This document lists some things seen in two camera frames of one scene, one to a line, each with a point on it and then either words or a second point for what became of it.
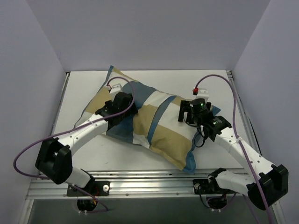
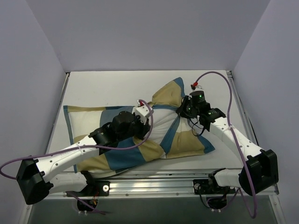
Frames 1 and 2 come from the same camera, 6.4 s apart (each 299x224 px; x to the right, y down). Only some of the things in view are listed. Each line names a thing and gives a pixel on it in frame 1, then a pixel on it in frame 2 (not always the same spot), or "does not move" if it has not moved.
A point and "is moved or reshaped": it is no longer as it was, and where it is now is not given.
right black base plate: x=209 y=186 does not move
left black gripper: x=126 y=98 -> x=144 y=128
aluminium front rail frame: x=132 y=185 does not move
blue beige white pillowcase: x=156 y=124 is moved or reshaped
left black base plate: x=98 y=188 does not move
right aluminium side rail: x=249 y=127 does not move
